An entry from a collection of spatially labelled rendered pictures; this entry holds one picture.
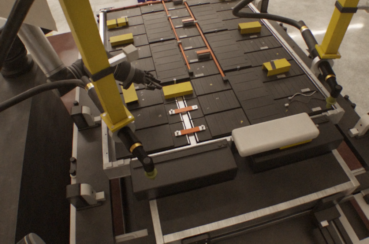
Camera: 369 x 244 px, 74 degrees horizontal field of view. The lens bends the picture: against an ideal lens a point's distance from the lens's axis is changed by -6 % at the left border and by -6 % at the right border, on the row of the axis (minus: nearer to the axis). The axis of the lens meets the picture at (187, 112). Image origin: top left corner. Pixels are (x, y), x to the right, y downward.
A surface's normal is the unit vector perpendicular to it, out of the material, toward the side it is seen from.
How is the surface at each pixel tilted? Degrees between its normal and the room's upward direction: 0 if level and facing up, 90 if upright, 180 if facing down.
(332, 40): 90
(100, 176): 0
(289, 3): 0
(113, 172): 90
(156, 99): 0
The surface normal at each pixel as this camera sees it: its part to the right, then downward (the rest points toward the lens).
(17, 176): -0.04, -0.65
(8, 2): -0.35, 0.73
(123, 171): 0.24, 0.73
